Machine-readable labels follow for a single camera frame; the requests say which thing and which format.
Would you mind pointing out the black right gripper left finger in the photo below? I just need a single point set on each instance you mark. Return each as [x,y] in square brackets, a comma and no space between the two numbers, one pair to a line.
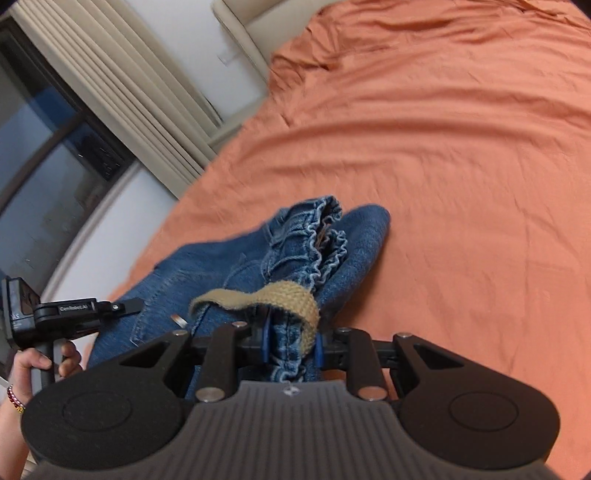
[131,406]

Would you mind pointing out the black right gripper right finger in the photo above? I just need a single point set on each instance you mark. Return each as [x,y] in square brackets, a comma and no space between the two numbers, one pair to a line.
[454,408]

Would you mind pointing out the blue denim jeans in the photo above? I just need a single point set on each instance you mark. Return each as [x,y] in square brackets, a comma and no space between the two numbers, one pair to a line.
[314,243]

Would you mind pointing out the person's left forearm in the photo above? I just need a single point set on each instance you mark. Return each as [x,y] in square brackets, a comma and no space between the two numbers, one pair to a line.
[13,449]

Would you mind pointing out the person's left hand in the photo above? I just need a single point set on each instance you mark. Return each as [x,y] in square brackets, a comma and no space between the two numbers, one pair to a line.
[27,360]

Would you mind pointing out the dark framed window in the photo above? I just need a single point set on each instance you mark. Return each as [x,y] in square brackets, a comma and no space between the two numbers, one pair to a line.
[58,161]

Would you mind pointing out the beige woven belt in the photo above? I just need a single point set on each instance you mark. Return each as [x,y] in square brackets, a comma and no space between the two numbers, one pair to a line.
[288,296]

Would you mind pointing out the beige pleated curtain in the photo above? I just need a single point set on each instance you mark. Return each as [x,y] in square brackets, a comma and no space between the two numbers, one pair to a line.
[111,60]

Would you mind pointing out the orange bed duvet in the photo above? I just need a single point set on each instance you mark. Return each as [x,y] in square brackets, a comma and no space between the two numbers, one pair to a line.
[469,122]

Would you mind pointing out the beige upholstered headboard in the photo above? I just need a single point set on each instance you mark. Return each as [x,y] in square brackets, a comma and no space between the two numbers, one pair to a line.
[259,27]

